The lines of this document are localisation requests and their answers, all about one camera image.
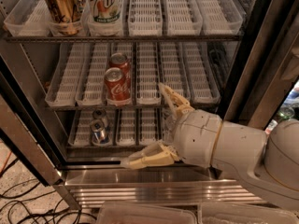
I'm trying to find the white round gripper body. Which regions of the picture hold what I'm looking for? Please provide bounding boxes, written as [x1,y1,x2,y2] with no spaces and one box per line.
[173,109,222,168]

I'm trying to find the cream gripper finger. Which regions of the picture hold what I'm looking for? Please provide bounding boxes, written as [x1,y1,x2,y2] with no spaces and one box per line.
[158,83,194,119]
[121,141,180,170]

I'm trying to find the white green 7up can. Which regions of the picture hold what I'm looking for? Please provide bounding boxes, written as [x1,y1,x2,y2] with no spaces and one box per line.
[88,0,121,23]

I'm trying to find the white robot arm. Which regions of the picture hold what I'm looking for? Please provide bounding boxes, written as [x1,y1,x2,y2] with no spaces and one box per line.
[121,83,299,211]

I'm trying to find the front red cola can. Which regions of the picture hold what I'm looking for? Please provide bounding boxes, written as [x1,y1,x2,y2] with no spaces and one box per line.
[104,67,130,101]

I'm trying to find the red cola can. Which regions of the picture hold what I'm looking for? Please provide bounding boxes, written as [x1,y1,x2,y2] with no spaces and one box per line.
[109,52,131,87]
[104,67,130,101]

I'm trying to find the front silver blue can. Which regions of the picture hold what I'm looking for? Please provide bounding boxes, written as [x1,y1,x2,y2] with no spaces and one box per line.
[90,119,108,145]

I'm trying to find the silver blue can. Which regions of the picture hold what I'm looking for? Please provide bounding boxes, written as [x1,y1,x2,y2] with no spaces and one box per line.
[93,109,108,128]
[90,119,108,145]

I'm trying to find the rear silver blue can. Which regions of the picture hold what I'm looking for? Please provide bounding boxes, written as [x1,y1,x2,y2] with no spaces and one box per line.
[93,109,108,128]

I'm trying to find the rear red cola can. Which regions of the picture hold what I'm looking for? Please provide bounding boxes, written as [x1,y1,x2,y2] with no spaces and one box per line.
[109,52,131,87]

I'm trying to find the stainless steel fridge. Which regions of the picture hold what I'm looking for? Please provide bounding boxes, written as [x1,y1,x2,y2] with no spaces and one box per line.
[0,0,299,210]

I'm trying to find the gold brown soda can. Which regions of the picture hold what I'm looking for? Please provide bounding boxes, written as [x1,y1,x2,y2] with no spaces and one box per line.
[45,0,81,35]

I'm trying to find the top shelf far-left tray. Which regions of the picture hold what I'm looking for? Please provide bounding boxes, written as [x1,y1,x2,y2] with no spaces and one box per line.
[4,0,50,36]

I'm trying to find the clear plastic water bottle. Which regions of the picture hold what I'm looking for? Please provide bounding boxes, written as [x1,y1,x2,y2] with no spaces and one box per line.
[162,108,177,144]

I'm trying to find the left clear plastic bin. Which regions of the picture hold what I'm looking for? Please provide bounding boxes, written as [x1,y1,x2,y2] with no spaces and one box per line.
[95,202,197,224]

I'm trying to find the clear plastic bin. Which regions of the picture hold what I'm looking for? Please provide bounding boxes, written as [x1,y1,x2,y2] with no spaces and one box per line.
[199,202,299,224]
[95,202,197,224]

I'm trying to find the right clear plastic bin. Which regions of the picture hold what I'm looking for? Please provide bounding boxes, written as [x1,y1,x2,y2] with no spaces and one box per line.
[199,202,299,224]

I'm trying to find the bottles behind glass door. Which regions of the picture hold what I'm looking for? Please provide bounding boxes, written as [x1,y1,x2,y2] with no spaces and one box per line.
[265,87,299,134]

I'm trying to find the black floor cables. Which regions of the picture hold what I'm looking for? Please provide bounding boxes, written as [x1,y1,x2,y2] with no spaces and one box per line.
[0,157,97,224]

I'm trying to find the orange floor cable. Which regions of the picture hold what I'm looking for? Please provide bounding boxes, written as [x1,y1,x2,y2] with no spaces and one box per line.
[0,151,13,175]

